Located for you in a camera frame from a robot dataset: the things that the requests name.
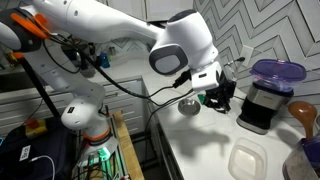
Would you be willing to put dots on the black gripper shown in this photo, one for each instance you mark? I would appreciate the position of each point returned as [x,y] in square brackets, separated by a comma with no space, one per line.
[219,98]

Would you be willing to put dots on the green measuring cup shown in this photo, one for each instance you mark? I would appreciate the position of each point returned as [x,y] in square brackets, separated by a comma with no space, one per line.
[201,98]

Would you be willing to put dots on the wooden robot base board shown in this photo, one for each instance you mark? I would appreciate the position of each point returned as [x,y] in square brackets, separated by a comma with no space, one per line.
[130,158]

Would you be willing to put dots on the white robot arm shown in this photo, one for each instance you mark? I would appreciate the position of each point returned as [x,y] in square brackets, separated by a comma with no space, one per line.
[36,33]

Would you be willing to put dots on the silver metal plate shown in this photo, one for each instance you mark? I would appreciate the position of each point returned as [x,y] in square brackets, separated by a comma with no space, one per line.
[189,107]

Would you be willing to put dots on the clear plastic lunch box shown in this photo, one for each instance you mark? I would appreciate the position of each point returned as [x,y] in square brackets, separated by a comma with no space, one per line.
[247,161]

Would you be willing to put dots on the black silver coffee grinder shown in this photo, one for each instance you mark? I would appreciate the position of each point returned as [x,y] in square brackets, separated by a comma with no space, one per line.
[261,105]

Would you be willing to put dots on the purple plastic lid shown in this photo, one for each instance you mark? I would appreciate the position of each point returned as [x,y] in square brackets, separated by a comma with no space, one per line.
[278,75]

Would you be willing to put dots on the brown wooden spoon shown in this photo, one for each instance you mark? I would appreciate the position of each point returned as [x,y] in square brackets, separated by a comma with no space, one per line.
[305,113]

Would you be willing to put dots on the grey utensil holder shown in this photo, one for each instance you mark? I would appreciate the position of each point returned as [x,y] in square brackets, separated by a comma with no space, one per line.
[303,162]

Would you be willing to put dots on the blue bottle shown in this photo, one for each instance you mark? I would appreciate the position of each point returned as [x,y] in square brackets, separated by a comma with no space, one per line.
[104,60]

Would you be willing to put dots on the black bag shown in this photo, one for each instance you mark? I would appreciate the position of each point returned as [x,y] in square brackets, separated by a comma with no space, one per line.
[49,156]

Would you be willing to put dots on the yellow emergency stop button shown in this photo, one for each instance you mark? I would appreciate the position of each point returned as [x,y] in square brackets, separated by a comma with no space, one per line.
[35,127]

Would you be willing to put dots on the white wall outlet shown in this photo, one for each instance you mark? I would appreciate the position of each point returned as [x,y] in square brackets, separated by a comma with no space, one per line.
[246,52]

